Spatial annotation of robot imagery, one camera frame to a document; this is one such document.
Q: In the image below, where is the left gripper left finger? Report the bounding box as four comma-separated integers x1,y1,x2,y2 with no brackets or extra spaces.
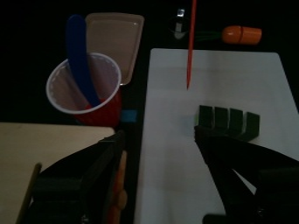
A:
23,130,127,224

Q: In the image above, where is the red toy knife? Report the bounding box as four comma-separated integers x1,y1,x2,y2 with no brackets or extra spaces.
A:
186,0,199,91

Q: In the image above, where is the wooden box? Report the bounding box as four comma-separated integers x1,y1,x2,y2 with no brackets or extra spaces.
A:
0,122,130,224

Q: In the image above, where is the red plastic cup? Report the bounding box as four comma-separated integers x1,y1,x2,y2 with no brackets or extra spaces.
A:
46,52,125,128

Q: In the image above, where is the orange marker right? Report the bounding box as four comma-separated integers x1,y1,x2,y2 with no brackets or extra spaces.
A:
194,24,264,46

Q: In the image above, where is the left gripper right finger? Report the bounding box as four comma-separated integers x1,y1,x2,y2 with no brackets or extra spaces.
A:
194,125,299,224

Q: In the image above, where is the blue tape square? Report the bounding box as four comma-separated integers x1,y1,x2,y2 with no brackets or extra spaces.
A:
121,109,139,123

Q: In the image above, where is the white cutting board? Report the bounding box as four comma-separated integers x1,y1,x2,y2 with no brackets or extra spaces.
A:
134,47,299,224

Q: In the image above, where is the pink plastic tray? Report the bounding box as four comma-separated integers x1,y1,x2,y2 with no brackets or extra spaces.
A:
85,11,146,87

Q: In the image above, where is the blue plastic spoon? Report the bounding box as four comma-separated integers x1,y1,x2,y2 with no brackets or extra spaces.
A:
65,14,103,109

